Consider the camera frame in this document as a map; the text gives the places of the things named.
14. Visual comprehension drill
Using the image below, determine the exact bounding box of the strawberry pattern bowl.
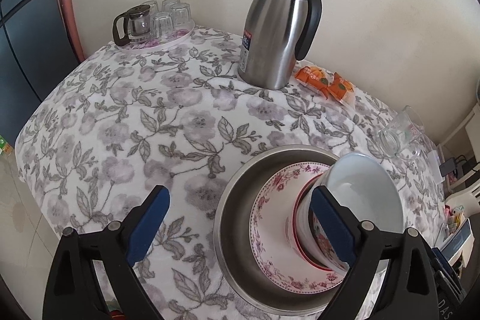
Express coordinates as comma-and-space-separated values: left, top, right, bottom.
287, 175, 348, 276

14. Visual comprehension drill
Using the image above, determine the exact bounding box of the white square bowl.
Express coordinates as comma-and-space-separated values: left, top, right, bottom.
309, 153, 404, 265

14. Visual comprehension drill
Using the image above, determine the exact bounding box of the pink floral round plate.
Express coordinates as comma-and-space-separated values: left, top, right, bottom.
249, 162, 343, 295

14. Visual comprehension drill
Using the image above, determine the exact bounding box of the stainless steel round plate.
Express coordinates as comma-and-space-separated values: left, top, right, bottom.
212, 145, 338, 317

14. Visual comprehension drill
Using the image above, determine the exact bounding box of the white cartoon bowl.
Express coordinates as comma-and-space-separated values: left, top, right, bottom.
308, 210, 349, 275

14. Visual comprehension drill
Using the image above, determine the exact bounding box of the black power adapter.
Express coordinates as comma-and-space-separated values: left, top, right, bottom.
439, 157, 458, 178

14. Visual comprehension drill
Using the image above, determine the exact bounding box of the white side shelf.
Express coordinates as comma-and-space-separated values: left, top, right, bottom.
437, 103, 480, 218

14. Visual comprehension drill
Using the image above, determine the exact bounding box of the floral tablecloth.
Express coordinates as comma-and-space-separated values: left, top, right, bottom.
15, 27, 444, 319

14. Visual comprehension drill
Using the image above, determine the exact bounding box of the orange snack packet right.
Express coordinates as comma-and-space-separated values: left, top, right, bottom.
327, 72, 356, 108

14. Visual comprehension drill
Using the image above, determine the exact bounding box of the orange snack packet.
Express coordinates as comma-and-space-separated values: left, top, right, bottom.
327, 72, 356, 108
295, 66, 329, 97

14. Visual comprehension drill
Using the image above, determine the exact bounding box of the orange snack packet left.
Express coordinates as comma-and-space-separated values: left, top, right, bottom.
295, 66, 329, 97

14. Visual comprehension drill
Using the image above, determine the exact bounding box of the dark blue cabinet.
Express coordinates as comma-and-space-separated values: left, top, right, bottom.
0, 0, 80, 145

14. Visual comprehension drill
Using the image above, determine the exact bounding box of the round tea tray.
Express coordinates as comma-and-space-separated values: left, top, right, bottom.
116, 19, 195, 54

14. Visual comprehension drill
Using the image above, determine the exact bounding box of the upturned drinking glass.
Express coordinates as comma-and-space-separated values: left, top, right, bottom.
143, 0, 159, 17
170, 2, 191, 29
151, 11, 174, 40

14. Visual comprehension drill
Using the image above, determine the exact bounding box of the stainless steel thermos jug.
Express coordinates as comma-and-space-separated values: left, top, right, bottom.
238, 0, 322, 90

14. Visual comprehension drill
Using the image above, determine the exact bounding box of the glass mug with handle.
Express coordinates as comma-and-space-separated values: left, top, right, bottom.
375, 106, 425, 162

